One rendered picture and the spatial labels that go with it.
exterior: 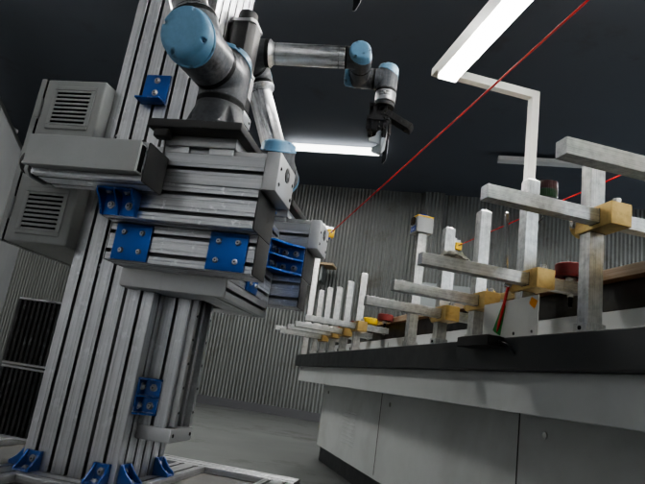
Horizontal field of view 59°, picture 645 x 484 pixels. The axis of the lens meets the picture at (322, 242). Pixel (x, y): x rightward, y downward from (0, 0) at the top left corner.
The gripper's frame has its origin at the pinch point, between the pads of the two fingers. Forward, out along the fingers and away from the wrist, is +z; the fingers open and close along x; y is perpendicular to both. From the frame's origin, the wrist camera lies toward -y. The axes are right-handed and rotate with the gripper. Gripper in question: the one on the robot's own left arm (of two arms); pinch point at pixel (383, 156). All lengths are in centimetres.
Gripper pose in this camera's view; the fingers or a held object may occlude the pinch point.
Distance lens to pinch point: 201.6
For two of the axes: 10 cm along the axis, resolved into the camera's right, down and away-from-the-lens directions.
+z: -1.4, 9.6, -2.4
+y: -9.7, -0.9, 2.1
